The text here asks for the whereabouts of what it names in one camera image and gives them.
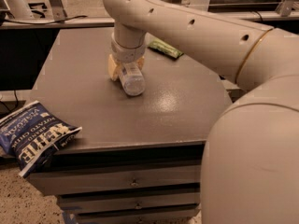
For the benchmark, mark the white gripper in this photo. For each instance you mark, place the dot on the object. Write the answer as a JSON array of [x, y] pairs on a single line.
[[127, 53]]

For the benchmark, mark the clear blue plastic bottle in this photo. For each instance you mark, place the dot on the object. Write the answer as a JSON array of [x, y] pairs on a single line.
[[132, 79]]

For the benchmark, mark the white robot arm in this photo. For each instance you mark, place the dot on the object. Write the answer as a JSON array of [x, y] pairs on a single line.
[[250, 165]]

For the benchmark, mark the green chip bag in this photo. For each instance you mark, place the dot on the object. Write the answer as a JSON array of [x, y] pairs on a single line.
[[165, 48]]

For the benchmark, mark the grey drawer cabinet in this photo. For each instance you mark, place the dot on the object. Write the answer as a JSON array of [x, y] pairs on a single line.
[[168, 123]]

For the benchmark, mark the blue potato chip bag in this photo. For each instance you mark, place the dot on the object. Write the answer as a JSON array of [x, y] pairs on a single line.
[[32, 135]]

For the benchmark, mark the white pipe top left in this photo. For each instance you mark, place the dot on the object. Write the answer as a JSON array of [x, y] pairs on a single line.
[[20, 9]]

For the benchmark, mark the top grey drawer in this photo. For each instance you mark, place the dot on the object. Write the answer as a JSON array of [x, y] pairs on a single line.
[[115, 178]]

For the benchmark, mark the grey drawer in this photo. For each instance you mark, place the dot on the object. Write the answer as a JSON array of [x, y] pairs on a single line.
[[115, 178], [139, 216], [134, 201]]

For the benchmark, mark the middle grey drawer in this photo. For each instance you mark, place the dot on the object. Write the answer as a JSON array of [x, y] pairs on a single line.
[[134, 201]]

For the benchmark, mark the bottom grey drawer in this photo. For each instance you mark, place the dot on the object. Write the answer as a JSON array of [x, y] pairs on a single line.
[[139, 216]]

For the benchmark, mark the metal rail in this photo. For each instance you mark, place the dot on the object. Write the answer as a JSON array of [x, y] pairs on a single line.
[[81, 21]]

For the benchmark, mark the metal bracket left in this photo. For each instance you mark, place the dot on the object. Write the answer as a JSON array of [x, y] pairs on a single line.
[[58, 11]]

